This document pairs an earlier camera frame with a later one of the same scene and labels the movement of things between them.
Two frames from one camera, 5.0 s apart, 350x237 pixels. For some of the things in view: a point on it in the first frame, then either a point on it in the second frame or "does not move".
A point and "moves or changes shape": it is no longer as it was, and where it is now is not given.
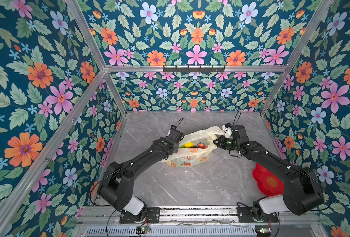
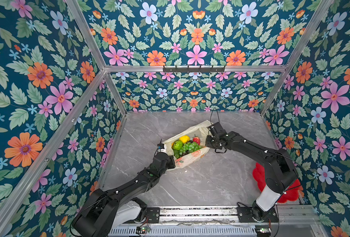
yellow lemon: x=190 y=144 -> x=184 y=138
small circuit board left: x=142 y=229 does not move
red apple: x=200 y=145 -> x=196 y=139
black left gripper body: x=176 y=146 -> x=168 y=164
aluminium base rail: x=294 y=221 does not move
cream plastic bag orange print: x=190 y=156 moves or changes shape
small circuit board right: x=263 y=230 does not move
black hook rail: x=194 y=70 does not move
